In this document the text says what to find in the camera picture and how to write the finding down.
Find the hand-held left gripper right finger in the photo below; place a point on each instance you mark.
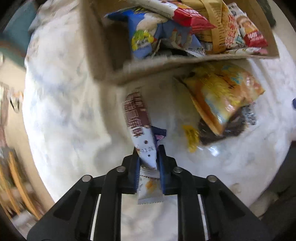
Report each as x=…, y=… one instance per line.
x=163, y=176

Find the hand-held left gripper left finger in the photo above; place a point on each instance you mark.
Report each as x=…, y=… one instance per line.
x=137, y=179

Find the brown white snack packet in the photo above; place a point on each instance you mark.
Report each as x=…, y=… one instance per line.
x=136, y=115

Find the brown cardboard box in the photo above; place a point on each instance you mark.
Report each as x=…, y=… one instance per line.
x=104, y=46

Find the blue green snack bag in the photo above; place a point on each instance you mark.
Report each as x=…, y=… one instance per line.
x=138, y=25

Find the tan snack bag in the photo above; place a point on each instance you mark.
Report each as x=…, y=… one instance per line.
x=216, y=27

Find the white orange snack bag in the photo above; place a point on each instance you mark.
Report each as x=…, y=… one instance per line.
x=233, y=34

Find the red white snack bag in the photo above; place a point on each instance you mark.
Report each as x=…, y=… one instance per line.
x=192, y=19

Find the red snack packet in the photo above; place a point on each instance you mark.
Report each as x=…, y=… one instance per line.
x=253, y=34

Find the purple snack packet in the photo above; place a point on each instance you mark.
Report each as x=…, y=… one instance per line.
x=159, y=134

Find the yellow small packet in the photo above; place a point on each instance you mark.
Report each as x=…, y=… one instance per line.
x=192, y=138

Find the dark cookie packet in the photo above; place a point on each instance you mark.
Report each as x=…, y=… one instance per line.
x=208, y=133

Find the white printed quilt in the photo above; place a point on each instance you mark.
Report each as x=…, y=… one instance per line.
x=69, y=115

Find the yellow snack bag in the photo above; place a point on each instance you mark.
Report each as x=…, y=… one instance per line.
x=219, y=92

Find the wooden chair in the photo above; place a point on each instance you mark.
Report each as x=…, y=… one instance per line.
x=18, y=180

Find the teal armchair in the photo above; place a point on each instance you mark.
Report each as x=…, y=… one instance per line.
x=16, y=34

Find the dark camouflage garment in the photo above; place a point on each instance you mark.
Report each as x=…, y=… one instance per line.
x=268, y=11

